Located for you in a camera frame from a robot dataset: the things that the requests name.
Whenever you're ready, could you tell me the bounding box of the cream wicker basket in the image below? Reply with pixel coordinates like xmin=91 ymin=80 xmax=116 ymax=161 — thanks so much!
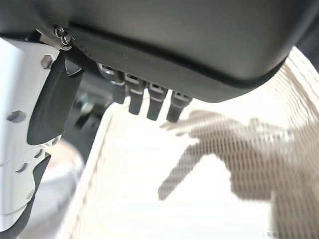
xmin=59 ymin=46 xmax=319 ymax=239

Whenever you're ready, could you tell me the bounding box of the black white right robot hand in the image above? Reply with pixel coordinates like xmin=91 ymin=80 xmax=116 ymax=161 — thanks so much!
xmin=0 ymin=0 xmax=319 ymax=239

